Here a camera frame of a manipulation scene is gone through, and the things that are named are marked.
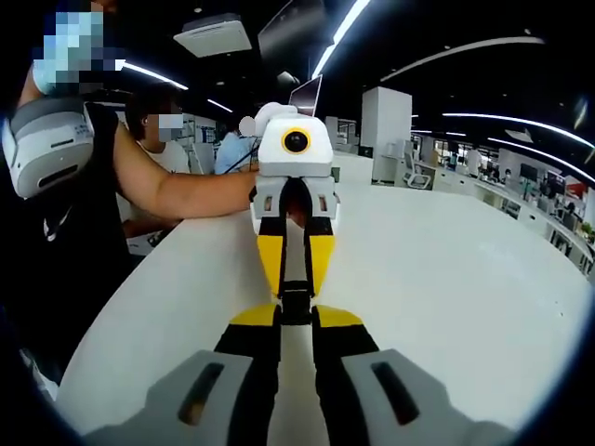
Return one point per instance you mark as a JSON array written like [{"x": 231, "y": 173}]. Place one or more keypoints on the person's black shirt torso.
[{"x": 65, "y": 260}]

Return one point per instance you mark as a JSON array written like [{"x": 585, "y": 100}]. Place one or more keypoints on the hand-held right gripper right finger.
[{"x": 381, "y": 399}]

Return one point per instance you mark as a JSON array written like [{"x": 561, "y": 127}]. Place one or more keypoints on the black plastic buckle socket part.
[{"x": 296, "y": 312}]

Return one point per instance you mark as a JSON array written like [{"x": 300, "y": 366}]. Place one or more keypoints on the ceiling air conditioner unit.
[{"x": 214, "y": 35}]

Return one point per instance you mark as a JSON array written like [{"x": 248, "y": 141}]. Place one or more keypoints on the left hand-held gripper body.
[{"x": 316, "y": 160}]

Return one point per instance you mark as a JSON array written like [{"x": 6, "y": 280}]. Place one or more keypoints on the black plastic buckle pronged part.
[{"x": 294, "y": 292}]

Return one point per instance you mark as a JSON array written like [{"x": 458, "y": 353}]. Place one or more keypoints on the white office chair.
[{"x": 418, "y": 180}]

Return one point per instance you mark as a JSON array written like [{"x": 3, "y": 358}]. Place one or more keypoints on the long ceiling light strip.
[
  {"x": 155, "y": 74},
  {"x": 520, "y": 123},
  {"x": 341, "y": 35}
]

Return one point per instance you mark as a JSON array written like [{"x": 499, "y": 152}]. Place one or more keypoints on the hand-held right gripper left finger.
[{"x": 209, "y": 399}]

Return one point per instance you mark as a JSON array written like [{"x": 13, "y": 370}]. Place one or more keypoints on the white office desk row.
[{"x": 520, "y": 204}]

